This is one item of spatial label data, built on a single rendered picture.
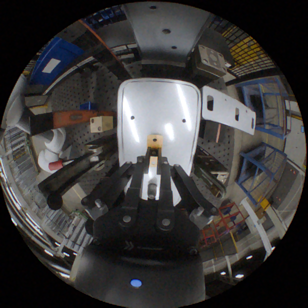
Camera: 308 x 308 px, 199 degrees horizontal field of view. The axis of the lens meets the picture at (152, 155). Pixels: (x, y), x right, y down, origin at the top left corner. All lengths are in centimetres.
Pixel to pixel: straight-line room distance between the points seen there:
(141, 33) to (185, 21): 8
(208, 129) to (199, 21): 28
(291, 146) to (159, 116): 784
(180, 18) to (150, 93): 19
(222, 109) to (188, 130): 13
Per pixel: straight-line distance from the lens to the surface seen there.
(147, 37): 23
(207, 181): 27
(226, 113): 31
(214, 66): 26
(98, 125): 20
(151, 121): 23
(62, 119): 18
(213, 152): 69
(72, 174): 20
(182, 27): 21
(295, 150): 786
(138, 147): 24
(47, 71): 51
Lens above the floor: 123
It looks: 67 degrees down
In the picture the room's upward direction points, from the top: 172 degrees counter-clockwise
